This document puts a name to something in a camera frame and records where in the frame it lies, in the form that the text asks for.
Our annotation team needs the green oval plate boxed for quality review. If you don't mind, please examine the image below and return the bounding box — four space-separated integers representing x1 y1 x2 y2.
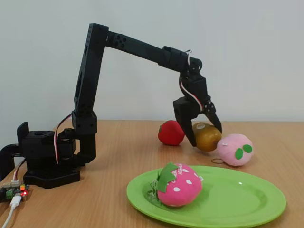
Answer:
126 165 287 228

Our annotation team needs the motor controller board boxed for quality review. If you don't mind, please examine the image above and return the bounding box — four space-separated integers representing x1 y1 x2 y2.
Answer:
0 180 31 203

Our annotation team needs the black table clamp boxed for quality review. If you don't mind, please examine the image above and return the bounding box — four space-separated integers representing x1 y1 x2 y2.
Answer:
0 143 24 181

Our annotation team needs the red tomato plush toy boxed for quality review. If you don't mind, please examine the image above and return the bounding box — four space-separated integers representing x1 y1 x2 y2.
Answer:
158 120 186 146

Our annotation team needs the pink strawberry plush toy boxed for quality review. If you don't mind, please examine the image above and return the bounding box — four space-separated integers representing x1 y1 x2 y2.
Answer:
145 162 204 208

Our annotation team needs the white usb cable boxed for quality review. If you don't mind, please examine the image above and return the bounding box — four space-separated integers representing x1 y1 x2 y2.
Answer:
0 196 22 228

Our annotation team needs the pink peach plush toy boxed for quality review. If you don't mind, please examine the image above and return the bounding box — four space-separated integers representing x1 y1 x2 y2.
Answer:
216 133 254 167

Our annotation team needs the white red servo wire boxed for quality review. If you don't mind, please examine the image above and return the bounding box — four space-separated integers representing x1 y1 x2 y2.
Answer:
178 49 205 112
53 113 73 165
12 158 27 184

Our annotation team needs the brown kiwi fruit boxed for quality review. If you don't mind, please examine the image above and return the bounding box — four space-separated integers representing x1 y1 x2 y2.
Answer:
191 122 223 152

